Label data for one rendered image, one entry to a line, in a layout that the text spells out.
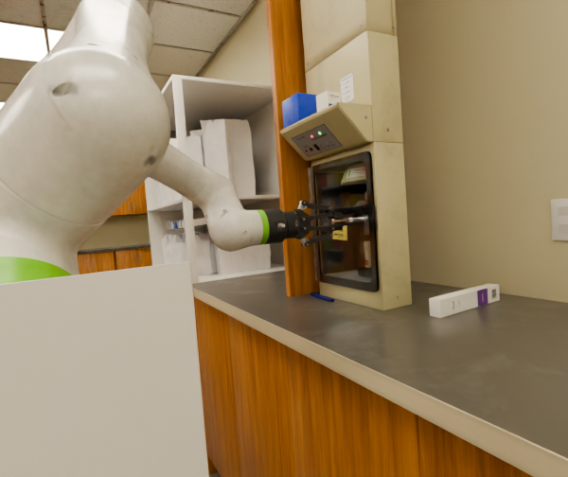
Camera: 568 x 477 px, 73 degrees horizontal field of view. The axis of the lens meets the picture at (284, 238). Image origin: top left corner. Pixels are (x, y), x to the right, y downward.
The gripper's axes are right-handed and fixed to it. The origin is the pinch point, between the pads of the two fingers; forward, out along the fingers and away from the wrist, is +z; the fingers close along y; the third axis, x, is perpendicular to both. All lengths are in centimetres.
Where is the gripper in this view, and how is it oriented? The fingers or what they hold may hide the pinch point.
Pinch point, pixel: (341, 220)
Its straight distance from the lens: 115.0
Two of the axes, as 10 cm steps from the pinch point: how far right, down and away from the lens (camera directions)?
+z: 8.8, -0.9, 4.8
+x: -4.8, -0.1, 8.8
